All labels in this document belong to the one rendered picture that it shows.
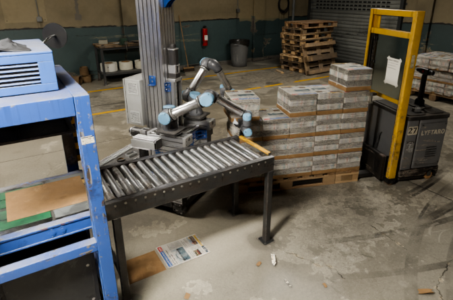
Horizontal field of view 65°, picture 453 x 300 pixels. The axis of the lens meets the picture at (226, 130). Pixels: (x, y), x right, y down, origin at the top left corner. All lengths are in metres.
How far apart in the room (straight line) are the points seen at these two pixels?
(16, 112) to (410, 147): 3.75
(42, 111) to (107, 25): 7.86
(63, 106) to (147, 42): 1.76
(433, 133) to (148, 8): 3.23
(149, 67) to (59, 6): 6.09
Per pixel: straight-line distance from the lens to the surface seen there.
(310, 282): 2.96
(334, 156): 4.10
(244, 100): 3.46
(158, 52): 3.47
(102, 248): 2.28
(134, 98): 3.68
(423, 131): 4.43
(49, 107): 1.88
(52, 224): 2.31
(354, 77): 3.91
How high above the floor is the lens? 2.01
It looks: 21 degrees down
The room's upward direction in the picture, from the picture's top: straight up
